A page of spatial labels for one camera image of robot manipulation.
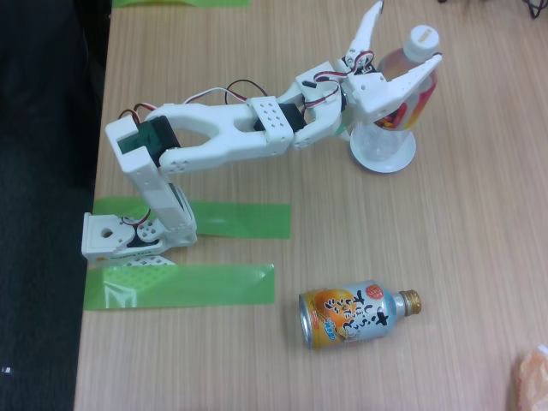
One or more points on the small white round plate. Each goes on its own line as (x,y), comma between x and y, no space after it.
(402,164)

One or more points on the orange drink aluminium bottle can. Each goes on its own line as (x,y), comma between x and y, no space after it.
(342,317)

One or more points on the clear plastic bottle orange label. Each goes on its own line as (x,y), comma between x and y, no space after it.
(421,43)

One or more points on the green tape at table edge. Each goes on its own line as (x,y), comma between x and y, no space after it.
(180,2)

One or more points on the long green tape strip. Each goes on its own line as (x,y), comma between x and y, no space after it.
(205,287)

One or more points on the orange translucent plastic bag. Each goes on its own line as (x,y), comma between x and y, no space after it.
(535,381)

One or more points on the short green tape strip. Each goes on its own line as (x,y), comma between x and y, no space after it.
(244,220)

